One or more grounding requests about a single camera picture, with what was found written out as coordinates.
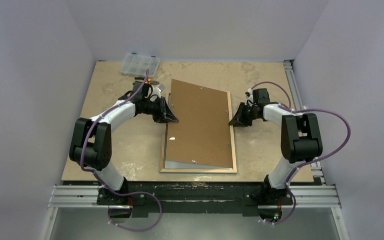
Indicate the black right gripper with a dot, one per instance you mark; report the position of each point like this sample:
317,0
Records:
245,113

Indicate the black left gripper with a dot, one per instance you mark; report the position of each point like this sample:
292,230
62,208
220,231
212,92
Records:
164,116

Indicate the brown cardboard backing board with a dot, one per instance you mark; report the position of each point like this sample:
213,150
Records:
202,135

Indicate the grey landscape photo print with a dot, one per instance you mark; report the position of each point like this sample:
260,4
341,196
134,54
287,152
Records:
184,165

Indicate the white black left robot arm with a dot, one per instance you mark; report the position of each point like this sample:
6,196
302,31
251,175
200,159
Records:
91,144

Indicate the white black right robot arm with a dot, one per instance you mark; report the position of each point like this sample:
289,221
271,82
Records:
300,139

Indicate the orange black pliers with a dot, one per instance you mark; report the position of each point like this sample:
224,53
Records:
148,80

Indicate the clear plastic organizer box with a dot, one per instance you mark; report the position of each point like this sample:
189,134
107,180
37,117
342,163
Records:
136,65

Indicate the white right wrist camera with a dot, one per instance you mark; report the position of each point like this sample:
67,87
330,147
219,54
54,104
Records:
249,94

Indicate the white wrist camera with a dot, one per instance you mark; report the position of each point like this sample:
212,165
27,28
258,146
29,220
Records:
249,94
158,89

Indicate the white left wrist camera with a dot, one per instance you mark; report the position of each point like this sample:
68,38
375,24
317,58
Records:
158,89

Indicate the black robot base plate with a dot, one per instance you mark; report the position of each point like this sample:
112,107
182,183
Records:
250,199

